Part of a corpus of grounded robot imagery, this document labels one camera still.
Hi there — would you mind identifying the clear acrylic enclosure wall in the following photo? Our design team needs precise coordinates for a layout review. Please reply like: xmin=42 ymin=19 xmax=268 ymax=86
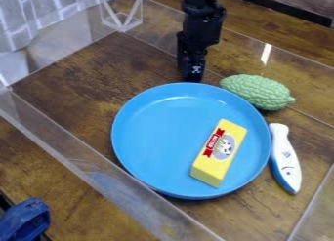
xmin=0 ymin=0 xmax=334 ymax=241

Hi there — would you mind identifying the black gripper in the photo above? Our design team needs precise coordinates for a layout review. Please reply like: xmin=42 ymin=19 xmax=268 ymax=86
xmin=177 ymin=0 xmax=226 ymax=83

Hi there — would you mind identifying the white blue toy fish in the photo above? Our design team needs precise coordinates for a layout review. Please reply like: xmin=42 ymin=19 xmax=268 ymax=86
xmin=269 ymin=123 xmax=303 ymax=194

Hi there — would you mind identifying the green bumpy toy gourd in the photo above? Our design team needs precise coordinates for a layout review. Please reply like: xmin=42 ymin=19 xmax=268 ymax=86
xmin=220 ymin=74 xmax=296 ymax=110

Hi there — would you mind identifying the yellow toy butter block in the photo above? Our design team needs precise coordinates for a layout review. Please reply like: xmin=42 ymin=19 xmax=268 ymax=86
xmin=192 ymin=119 xmax=249 ymax=188

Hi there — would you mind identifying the blue round plate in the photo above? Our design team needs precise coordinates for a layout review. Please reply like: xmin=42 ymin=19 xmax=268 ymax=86
xmin=111 ymin=83 xmax=272 ymax=200

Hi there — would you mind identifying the blue clamp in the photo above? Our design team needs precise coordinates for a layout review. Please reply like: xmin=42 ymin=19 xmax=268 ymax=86
xmin=0 ymin=197 xmax=51 ymax=241

